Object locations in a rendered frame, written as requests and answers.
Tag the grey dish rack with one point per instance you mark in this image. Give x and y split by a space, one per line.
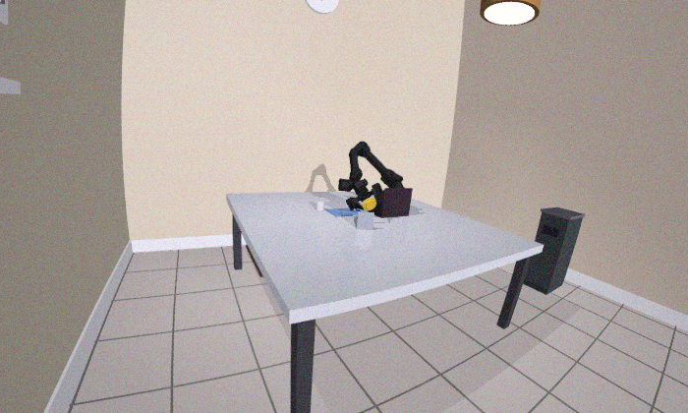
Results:
364 220

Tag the light blue flat mat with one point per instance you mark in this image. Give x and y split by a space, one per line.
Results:
342 212

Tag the yellow plate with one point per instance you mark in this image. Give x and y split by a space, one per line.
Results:
369 204

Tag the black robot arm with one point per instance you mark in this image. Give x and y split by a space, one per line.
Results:
388 176

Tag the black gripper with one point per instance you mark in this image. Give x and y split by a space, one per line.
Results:
353 203

